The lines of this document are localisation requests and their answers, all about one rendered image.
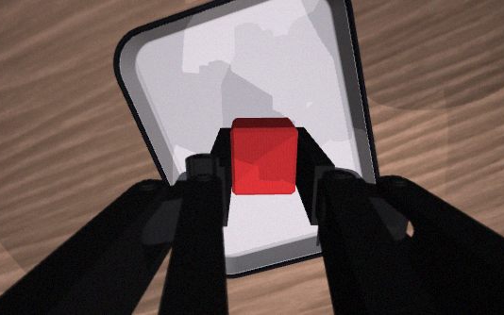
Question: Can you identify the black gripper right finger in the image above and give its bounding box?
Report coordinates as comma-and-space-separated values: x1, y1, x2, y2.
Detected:
295, 127, 504, 315

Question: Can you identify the red cube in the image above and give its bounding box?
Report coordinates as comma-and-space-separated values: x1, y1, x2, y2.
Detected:
230, 118, 298, 195

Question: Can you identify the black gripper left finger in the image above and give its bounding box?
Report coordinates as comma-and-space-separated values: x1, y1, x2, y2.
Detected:
0, 128, 232, 315

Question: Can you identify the white tray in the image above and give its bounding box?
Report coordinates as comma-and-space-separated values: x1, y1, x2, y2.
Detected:
113, 0, 380, 279

